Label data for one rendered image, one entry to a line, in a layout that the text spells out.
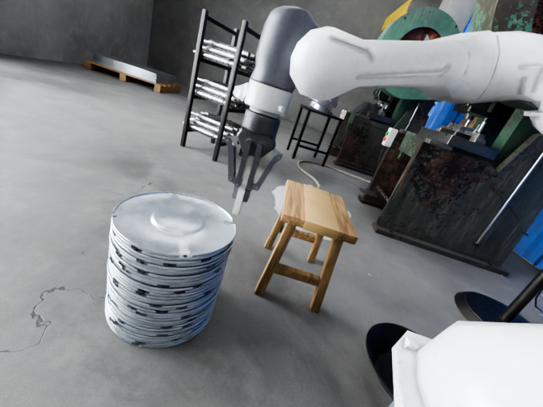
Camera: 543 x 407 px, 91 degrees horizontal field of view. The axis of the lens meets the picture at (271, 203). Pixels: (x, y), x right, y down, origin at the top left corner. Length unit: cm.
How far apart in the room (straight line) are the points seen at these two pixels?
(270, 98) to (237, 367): 64
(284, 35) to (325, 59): 12
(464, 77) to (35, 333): 99
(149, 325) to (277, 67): 62
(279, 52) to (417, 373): 49
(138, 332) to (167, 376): 12
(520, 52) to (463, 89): 8
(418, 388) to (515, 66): 47
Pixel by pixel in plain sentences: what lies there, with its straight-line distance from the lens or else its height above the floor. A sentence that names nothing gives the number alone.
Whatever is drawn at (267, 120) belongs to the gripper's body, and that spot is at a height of 59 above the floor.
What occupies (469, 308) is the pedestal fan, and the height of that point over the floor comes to 3.
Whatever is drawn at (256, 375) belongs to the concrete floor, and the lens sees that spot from 80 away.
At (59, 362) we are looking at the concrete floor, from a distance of 80.
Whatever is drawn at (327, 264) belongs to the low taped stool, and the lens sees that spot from 91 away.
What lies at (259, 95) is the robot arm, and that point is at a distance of 53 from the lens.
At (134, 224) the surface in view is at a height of 29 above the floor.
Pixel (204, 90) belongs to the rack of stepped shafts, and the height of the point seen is 46.
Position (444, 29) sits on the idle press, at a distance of 352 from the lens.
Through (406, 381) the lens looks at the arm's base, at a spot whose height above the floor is 46.
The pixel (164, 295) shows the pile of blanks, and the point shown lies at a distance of 66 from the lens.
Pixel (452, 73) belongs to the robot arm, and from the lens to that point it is 51.
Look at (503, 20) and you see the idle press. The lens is 171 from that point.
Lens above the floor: 66
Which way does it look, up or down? 23 degrees down
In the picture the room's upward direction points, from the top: 19 degrees clockwise
